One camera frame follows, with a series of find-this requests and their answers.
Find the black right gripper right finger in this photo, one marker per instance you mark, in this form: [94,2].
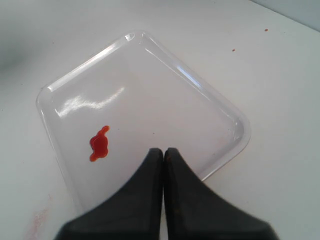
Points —
[194,212]

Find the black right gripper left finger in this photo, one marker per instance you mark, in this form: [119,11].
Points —
[132,213]

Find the red sauce blob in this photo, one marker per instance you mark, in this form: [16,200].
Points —
[99,144]

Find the white rectangular plastic tray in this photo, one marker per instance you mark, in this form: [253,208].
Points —
[149,99]

